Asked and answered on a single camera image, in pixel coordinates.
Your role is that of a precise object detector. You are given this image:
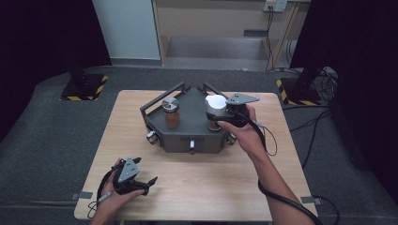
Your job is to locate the black socket cable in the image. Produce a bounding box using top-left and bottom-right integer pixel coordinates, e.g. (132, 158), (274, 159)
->
(264, 7), (277, 72)

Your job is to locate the black corner rack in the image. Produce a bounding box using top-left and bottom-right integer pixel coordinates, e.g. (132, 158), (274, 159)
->
(139, 82), (247, 156)

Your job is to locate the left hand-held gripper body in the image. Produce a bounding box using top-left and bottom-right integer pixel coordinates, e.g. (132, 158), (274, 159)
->
(112, 157), (150, 196)

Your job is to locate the tangle of cables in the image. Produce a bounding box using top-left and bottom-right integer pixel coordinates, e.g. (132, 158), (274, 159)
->
(311, 66), (340, 106)

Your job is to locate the left hand-held gripper cable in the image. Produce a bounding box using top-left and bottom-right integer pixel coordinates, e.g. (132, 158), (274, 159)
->
(86, 167), (121, 219)

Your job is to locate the black curtain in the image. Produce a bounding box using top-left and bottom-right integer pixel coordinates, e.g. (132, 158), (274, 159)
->
(0, 0), (113, 144)
(289, 0), (398, 196)

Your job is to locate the right hand-held gripper cable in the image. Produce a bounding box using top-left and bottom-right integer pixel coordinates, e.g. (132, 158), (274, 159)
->
(240, 111), (341, 225)

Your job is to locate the silver-lid spice jar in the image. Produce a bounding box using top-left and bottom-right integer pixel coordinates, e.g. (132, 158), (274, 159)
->
(161, 97), (182, 130)

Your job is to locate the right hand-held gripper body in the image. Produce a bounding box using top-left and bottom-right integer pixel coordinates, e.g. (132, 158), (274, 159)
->
(225, 92), (261, 128)

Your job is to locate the white wall socket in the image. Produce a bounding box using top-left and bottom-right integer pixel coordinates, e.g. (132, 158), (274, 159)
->
(263, 0), (288, 13)

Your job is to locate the grey strap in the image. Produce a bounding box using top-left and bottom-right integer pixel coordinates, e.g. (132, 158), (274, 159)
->
(69, 191), (94, 202)
(300, 196), (323, 206)

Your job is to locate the black stand with striped base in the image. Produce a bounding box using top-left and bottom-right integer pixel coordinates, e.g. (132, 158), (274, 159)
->
(275, 62), (328, 107)
(59, 51), (110, 102)

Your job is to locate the hand-held gripper cable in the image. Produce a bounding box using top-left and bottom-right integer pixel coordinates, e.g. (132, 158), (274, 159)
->
(86, 167), (121, 219)
(240, 111), (341, 225)

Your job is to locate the wooden shelf unit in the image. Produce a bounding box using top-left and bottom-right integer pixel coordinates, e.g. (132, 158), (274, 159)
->
(151, 0), (303, 69)

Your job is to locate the white-lid spice jar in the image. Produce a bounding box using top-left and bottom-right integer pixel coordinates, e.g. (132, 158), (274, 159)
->
(204, 94), (229, 132)

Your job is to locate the black floor cable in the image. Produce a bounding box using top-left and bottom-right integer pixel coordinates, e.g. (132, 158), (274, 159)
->
(283, 105), (333, 171)

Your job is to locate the person's left hand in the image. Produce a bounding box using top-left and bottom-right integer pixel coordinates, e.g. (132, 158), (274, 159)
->
(96, 157), (146, 218)

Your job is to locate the person's right hand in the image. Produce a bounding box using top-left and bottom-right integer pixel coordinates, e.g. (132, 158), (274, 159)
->
(216, 105), (268, 158)

